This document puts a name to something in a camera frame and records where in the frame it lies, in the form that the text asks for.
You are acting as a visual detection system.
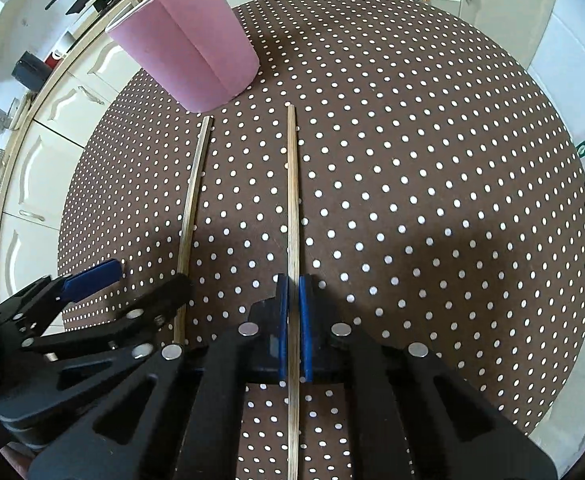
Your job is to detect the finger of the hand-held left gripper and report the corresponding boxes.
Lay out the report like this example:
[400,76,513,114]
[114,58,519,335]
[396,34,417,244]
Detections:
[0,259,122,351]
[1,274,194,412]

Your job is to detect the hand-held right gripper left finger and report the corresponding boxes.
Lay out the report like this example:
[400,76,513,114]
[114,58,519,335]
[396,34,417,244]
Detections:
[27,274,290,480]

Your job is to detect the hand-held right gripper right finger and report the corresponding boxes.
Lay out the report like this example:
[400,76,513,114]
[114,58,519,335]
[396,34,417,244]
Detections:
[299,274,558,480]

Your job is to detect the pink cylindrical cup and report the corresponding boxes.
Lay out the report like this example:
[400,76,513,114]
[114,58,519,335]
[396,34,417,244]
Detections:
[105,0,261,114]

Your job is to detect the brown polka dot tablecloth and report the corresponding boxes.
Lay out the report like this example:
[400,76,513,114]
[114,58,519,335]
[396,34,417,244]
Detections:
[56,0,585,480]

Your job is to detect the black kettle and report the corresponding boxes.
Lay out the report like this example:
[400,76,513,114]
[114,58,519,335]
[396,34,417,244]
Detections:
[13,51,54,92]

